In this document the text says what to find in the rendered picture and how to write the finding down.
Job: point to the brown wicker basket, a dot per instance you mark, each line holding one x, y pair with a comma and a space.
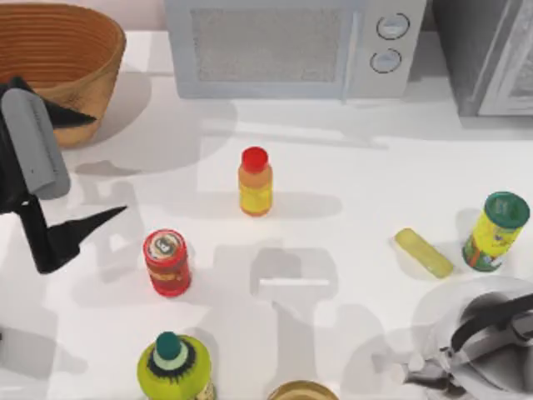
62, 54

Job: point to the green bottle with dark cap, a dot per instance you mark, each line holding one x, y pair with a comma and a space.
175, 375

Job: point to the yellow can with green lid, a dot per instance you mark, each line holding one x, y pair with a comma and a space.
493, 237

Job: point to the pale grey rounded box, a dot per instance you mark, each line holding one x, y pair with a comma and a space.
37, 146

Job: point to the yellow-green bar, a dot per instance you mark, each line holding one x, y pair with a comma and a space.
424, 253

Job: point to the orange bottle with red cap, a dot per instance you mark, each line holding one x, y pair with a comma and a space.
255, 187

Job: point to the pale microwave oven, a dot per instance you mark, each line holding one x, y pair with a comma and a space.
266, 46

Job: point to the round microwave knob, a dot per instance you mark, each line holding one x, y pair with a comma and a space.
392, 25
386, 61

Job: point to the red can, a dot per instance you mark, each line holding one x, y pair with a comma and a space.
167, 266

